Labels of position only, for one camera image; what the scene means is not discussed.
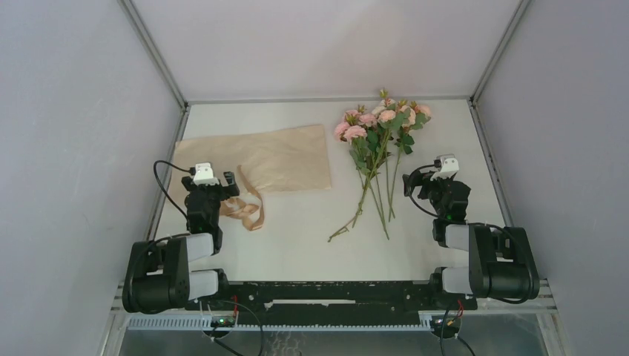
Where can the black mounting base rail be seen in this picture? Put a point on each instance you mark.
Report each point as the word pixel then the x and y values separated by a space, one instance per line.
pixel 294 314

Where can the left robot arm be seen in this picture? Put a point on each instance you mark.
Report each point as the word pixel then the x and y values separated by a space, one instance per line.
pixel 159 276

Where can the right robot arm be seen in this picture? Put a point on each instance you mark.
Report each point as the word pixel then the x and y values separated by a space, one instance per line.
pixel 500 262

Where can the aluminium frame rail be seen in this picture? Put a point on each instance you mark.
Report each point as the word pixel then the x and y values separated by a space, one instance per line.
pixel 406 295

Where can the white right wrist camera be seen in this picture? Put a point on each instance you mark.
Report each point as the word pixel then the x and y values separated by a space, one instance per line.
pixel 447 167

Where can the pink fake rose bunch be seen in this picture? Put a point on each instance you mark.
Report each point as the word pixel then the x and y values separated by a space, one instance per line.
pixel 368 132

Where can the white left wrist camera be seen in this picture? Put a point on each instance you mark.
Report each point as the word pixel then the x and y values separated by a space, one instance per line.
pixel 204 174

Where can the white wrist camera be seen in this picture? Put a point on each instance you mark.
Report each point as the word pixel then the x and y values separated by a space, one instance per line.
pixel 204 174
pixel 447 167

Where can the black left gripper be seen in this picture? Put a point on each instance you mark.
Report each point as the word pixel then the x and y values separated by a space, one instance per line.
pixel 225 191

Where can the brown wrapping paper sheet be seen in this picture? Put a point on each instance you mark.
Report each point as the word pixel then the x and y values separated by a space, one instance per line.
pixel 293 159

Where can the tan ribbon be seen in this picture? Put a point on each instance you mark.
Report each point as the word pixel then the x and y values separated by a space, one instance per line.
pixel 250 214

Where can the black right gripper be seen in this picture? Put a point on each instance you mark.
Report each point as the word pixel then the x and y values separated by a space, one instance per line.
pixel 418 178

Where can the pink fake rose stem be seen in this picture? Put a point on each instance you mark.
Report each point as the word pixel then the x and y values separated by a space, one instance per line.
pixel 393 162

